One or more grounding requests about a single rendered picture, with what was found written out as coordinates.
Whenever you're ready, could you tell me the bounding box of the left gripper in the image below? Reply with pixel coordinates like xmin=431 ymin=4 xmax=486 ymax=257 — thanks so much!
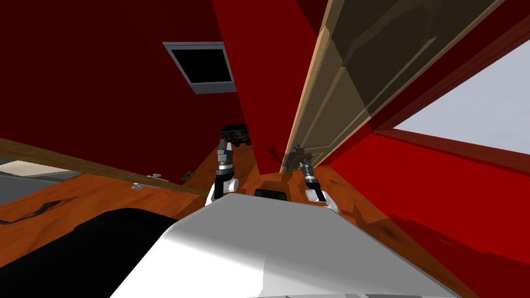
xmin=217 ymin=138 xmax=234 ymax=167

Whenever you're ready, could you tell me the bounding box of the black small cart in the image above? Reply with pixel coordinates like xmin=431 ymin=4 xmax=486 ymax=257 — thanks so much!
xmin=219 ymin=124 xmax=253 ymax=148

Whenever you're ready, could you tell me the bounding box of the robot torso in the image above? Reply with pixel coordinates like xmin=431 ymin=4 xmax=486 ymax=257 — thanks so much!
xmin=109 ymin=188 xmax=460 ymax=298

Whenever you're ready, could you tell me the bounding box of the grey framed black picture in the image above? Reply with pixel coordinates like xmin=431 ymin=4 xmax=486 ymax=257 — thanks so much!
xmin=162 ymin=41 xmax=238 ymax=96

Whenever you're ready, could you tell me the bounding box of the tan wooden door leaf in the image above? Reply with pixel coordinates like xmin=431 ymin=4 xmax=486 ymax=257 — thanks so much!
xmin=279 ymin=0 xmax=507 ymax=174

